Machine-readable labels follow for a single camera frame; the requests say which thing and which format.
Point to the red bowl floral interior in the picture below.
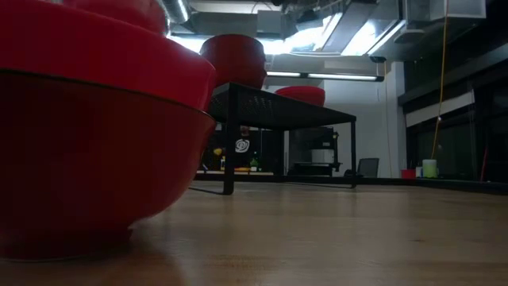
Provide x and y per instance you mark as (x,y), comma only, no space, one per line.
(79,167)
(234,49)
(238,81)

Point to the plain red bowl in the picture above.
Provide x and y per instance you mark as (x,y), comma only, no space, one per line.
(99,59)
(300,91)
(127,14)

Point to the person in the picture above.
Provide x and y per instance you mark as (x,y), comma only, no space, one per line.
(242,146)

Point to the black perforated metal shelf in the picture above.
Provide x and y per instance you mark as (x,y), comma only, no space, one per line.
(285,113)

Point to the black machine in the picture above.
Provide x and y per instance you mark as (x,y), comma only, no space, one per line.
(313,139)

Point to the long ceiling light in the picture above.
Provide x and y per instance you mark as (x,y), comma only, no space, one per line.
(341,76)

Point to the grey office chair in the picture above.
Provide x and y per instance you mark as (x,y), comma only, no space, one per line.
(368,167)

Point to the red container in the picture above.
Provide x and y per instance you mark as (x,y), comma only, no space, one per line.
(408,174)

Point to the green white container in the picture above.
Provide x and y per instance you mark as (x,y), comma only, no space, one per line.
(429,168)

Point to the black ceiling camera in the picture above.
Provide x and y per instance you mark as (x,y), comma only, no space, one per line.
(378,59)

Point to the silver round air duct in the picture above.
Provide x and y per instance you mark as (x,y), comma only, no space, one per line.
(176,10)

